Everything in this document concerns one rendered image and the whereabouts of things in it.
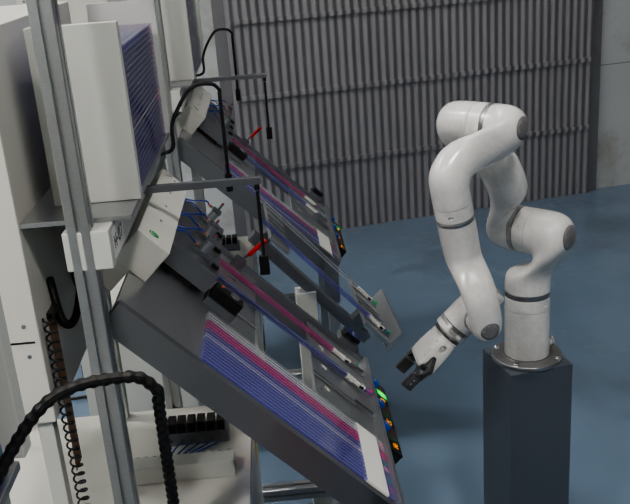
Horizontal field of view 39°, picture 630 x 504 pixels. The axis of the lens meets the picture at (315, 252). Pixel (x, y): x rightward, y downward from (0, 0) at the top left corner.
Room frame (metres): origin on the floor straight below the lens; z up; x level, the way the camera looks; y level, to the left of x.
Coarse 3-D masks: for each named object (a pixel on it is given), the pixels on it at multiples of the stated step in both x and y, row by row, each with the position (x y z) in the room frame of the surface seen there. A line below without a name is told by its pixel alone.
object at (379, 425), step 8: (360, 360) 2.17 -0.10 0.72; (368, 368) 2.10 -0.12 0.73; (368, 376) 2.06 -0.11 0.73; (368, 384) 2.02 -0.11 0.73; (368, 400) 1.95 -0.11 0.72; (376, 400) 1.93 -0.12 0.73; (376, 408) 1.89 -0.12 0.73; (376, 416) 1.86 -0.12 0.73; (376, 424) 1.83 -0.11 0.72; (384, 424) 1.82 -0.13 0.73; (376, 432) 1.80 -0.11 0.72; (384, 432) 1.78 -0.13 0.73; (384, 440) 1.74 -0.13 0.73; (384, 448) 1.72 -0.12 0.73; (392, 456) 1.68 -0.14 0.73; (392, 464) 1.65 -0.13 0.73; (392, 472) 1.62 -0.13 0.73; (392, 480) 1.59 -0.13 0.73; (400, 488) 1.56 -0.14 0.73; (400, 496) 1.53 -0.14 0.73
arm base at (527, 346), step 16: (512, 304) 2.13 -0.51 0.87; (528, 304) 2.11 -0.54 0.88; (544, 304) 2.12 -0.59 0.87; (512, 320) 2.13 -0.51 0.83; (528, 320) 2.11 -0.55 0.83; (544, 320) 2.12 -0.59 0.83; (512, 336) 2.13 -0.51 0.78; (528, 336) 2.11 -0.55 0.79; (544, 336) 2.12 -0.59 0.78; (496, 352) 2.18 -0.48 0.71; (512, 352) 2.13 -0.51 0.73; (528, 352) 2.11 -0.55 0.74; (544, 352) 2.12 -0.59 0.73; (560, 352) 2.15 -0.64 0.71; (512, 368) 2.09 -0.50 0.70; (528, 368) 2.08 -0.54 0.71; (544, 368) 2.08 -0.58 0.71
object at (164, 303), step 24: (120, 288) 1.58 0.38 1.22; (144, 288) 1.64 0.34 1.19; (168, 288) 1.72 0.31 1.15; (192, 288) 1.81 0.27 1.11; (240, 288) 2.02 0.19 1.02; (144, 312) 1.54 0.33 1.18; (168, 312) 1.61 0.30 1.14; (192, 312) 1.69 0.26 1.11; (216, 312) 1.78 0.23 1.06; (240, 312) 1.88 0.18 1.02; (192, 336) 1.59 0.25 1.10
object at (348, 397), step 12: (324, 336) 2.15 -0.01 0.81; (324, 348) 2.07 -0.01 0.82; (336, 348) 2.13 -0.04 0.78; (312, 360) 1.93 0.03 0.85; (336, 360) 2.05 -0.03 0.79; (312, 372) 1.87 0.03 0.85; (324, 372) 1.91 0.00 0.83; (336, 372) 1.96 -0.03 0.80; (348, 372) 2.03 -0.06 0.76; (360, 372) 2.08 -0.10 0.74; (312, 384) 1.82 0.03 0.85; (324, 384) 1.85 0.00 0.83; (336, 384) 1.90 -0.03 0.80; (348, 384) 1.96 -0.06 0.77; (324, 396) 1.78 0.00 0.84; (336, 396) 1.83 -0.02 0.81; (348, 396) 1.88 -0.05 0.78; (360, 396) 1.94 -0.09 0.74; (348, 408) 1.82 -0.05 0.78; (360, 408) 1.86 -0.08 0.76; (360, 420) 1.80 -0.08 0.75; (372, 420) 1.85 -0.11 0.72; (372, 432) 1.79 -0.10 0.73
